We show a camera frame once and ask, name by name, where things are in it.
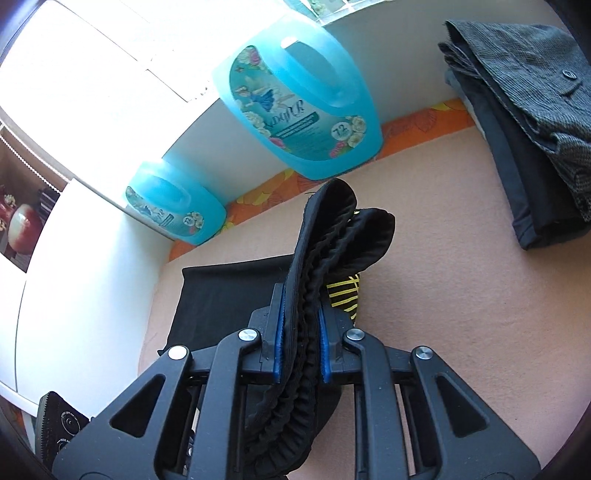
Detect orange leaf-patterned sheet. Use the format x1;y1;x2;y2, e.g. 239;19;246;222
168;98;468;265

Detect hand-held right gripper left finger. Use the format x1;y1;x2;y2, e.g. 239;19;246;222
52;282;296;480

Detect folded grey tweed garment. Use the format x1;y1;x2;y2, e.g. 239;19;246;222
437;18;591;223

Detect large blue detergent bottle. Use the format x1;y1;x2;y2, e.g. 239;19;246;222
212;10;384;181

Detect fruit wall picture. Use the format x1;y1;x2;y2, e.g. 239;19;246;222
0;128;66;274

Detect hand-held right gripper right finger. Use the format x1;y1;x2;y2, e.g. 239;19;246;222
316;306;541;480

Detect folded dark pants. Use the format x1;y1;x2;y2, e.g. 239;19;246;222
444;69;583;251

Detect small blue detergent bottle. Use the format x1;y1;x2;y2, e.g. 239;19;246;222
125;159;228;246

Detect peach blanket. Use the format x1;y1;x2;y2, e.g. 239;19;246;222
137;124;591;480

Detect black sock with yellow stripes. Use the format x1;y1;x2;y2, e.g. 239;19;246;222
157;178;397;480

